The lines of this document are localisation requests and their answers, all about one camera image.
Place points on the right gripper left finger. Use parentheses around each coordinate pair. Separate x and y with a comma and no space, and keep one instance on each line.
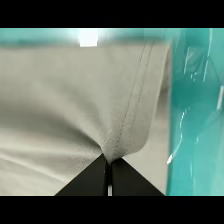
(91,180)

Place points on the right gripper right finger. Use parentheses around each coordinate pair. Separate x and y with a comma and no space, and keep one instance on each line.
(133,181)

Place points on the brown garment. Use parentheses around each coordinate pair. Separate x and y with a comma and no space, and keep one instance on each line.
(66,110)

